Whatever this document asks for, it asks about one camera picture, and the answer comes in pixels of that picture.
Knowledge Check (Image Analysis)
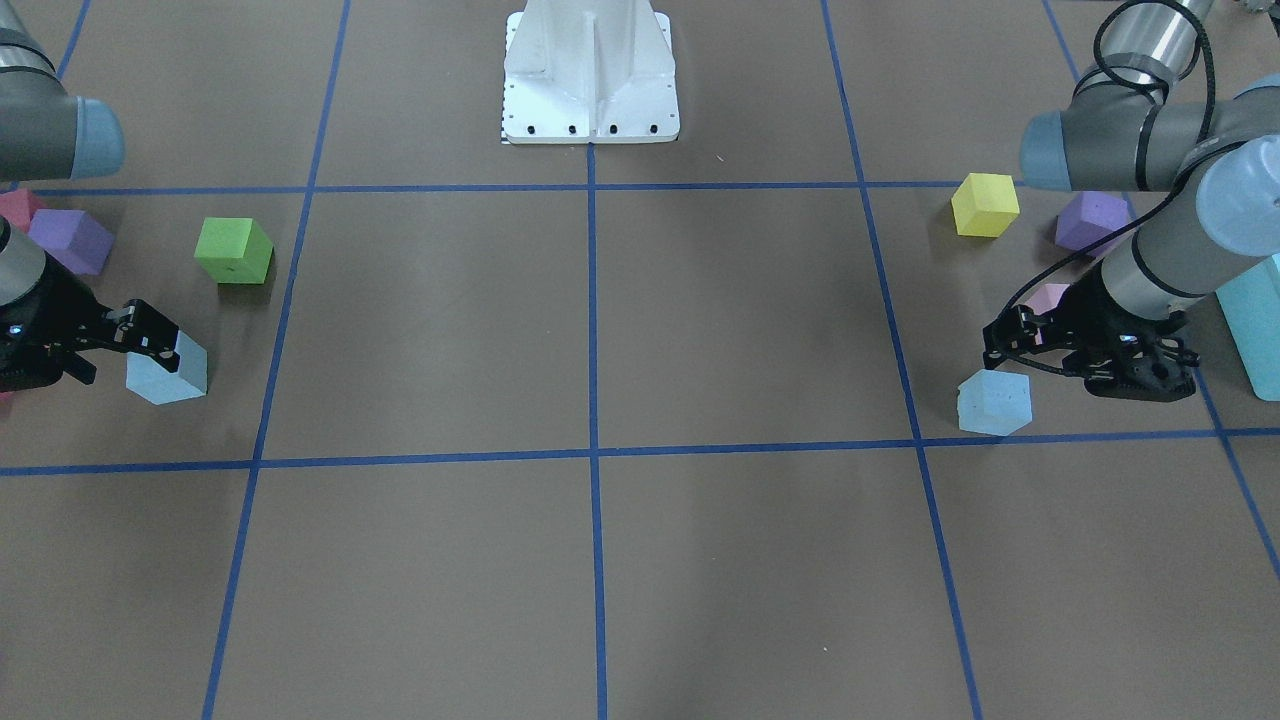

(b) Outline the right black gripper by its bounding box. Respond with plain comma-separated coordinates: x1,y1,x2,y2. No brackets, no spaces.
1,255,180,393

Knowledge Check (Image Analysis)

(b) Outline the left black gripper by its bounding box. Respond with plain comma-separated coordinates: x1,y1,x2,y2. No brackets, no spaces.
982,272,1187,377

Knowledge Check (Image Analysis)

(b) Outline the light blue block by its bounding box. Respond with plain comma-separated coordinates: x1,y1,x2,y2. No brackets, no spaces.
957,369,1034,436
125,331,209,405

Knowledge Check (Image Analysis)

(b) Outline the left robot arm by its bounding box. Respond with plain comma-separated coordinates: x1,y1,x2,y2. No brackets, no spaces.
983,1,1279,402

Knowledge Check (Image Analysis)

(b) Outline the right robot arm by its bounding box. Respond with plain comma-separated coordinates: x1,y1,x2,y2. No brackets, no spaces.
1,3,183,392

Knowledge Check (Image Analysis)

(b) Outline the light pink block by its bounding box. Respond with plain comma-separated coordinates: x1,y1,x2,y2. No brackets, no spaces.
1015,283,1073,354

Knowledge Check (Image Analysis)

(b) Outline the yellow block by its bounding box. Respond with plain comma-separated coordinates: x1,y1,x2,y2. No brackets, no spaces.
950,172,1021,240

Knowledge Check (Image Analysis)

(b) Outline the green block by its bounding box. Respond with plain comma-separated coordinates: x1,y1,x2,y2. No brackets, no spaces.
195,217,275,284

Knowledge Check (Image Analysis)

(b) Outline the cyan plastic bin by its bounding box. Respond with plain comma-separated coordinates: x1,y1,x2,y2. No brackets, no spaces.
1216,254,1279,402

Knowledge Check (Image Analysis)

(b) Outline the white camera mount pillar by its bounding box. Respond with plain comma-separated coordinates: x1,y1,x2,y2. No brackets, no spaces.
500,1,681,145

